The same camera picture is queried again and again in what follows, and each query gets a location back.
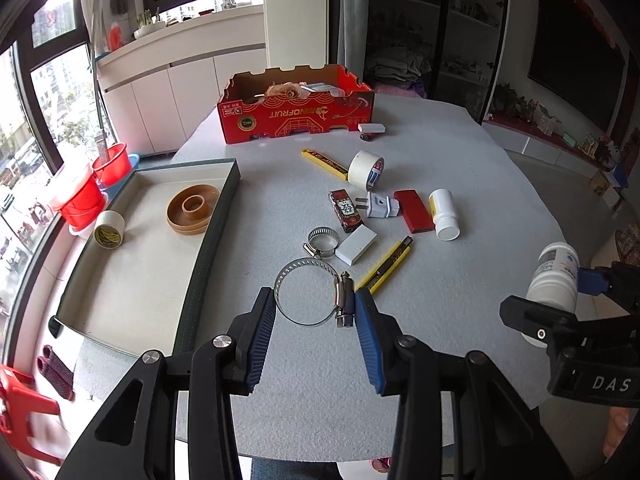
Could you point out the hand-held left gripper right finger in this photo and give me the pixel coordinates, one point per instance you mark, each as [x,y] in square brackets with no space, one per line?
[370,340]

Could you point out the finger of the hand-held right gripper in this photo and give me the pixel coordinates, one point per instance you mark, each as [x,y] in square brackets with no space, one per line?
[530,317]
[592,281]

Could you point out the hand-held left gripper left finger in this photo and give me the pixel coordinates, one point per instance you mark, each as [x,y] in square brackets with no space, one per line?
[262,340]

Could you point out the white bottle with grey label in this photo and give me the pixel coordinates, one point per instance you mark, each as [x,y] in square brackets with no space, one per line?
[552,280]

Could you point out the white bottle with yellow label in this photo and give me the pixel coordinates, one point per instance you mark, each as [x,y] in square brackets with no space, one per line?
[445,212]

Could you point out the grey tray with beige liner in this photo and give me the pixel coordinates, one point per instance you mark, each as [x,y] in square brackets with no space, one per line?
[150,260]

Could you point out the person's right hand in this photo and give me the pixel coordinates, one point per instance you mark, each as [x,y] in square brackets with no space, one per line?
[620,430]

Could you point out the yellow utility knife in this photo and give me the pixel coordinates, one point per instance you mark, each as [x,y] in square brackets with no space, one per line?
[387,266]
[325,160]

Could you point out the small white box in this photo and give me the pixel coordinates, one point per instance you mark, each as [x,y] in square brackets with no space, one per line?
[356,244]
[372,127]

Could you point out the person's leg in jeans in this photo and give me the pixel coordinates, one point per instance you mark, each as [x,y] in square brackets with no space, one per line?
[285,470]

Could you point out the red patterned pack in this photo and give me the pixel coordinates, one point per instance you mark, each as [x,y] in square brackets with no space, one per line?
[345,210]

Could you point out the white plug adapter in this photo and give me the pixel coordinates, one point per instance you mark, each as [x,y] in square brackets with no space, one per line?
[382,206]

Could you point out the red flat box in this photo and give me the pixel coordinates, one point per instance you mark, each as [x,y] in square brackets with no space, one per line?
[412,210]

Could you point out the brown tape roll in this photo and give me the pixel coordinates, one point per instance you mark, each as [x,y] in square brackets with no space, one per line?
[192,208]

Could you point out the white tape roll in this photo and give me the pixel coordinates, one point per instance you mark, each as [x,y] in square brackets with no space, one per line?
[366,170]

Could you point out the small tape roll yellow label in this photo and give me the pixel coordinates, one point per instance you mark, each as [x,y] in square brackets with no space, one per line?
[107,229]

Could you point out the dark slippers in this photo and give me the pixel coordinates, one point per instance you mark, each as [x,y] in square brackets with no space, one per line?
[55,370]

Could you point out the red bucket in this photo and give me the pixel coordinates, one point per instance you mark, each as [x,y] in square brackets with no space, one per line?
[112,162]
[77,197]

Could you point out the red cardboard box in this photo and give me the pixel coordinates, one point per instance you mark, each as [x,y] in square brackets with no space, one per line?
[300,110]

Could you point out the red plastic stool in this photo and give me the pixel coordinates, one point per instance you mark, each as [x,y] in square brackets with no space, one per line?
[20,405]

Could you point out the clear packet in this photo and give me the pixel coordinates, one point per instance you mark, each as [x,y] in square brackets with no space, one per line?
[322,89]

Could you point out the white counter cabinet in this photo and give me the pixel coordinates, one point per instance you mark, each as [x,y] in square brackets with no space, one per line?
[175,75]

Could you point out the glass door cabinet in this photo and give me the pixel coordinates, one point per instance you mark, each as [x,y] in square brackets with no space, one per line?
[435,35]

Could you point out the black wall screen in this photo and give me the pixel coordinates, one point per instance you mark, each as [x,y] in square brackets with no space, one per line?
[575,70]

